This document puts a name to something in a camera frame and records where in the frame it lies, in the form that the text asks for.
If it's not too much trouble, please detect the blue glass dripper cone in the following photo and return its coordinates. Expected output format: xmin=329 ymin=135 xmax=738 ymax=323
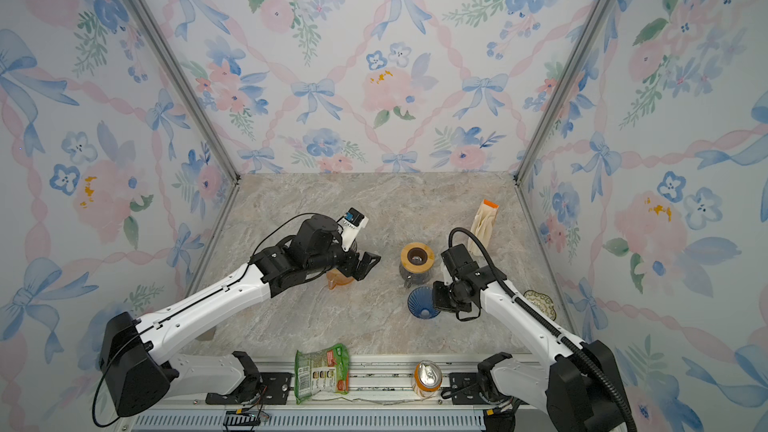
xmin=407 ymin=285 xmax=440 ymax=320

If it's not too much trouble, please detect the coffee filter paper pack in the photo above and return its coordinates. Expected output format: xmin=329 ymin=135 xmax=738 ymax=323
xmin=470 ymin=200 xmax=499 ymax=247

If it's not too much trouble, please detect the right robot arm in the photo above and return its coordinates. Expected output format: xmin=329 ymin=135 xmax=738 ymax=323
xmin=433 ymin=244 xmax=637 ymax=431

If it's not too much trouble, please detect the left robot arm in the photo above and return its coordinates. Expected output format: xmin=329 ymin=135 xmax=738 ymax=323
xmin=99 ymin=208 xmax=381 ymax=418

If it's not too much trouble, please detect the orange glass carafe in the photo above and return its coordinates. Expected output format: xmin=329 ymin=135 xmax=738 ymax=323
xmin=325 ymin=269 xmax=355 ymax=290

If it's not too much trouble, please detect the grey glass carafe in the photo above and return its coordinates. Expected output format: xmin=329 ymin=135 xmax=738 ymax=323
xmin=399 ymin=266 xmax=432 ymax=289

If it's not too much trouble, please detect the orange soda can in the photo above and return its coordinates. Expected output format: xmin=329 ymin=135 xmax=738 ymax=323
xmin=412 ymin=360 xmax=443 ymax=398

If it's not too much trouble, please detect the small patterned dish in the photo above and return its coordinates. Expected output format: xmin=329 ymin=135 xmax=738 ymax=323
xmin=523 ymin=290 xmax=557 ymax=321

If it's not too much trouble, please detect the green snack bag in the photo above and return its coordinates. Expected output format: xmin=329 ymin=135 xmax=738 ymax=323
xmin=294 ymin=343 xmax=350 ymax=404

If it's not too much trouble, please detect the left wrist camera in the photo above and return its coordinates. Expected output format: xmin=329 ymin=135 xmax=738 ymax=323
xmin=338 ymin=208 xmax=369 ymax=252

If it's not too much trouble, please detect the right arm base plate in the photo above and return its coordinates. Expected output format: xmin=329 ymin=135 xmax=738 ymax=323
xmin=440 ymin=372 xmax=496 ymax=406

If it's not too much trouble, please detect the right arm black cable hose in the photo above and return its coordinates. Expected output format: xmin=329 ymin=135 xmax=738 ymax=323
xmin=448 ymin=227 xmax=638 ymax=432

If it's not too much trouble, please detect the aluminium rail frame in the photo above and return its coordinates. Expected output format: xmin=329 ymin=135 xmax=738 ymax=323
xmin=113 ymin=354 xmax=556 ymax=431

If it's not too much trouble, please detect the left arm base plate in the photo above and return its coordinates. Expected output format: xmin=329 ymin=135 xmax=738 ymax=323
xmin=205 ymin=372 xmax=293 ymax=406

